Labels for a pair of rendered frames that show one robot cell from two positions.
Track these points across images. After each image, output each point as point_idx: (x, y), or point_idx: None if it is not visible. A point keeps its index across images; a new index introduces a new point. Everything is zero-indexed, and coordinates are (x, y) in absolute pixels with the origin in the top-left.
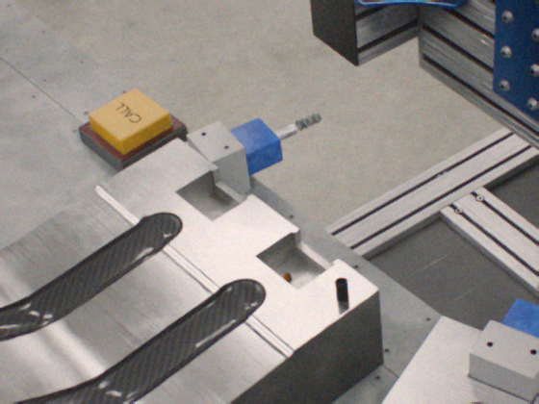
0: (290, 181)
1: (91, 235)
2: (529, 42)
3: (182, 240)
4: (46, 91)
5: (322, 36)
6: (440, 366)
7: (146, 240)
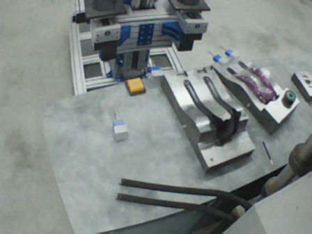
0: (37, 118)
1: (183, 91)
2: (147, 33)
3: (191, 81)
4: (107, 98)
5: (104, 59)
6: (219, 68)
7: (187, 86)
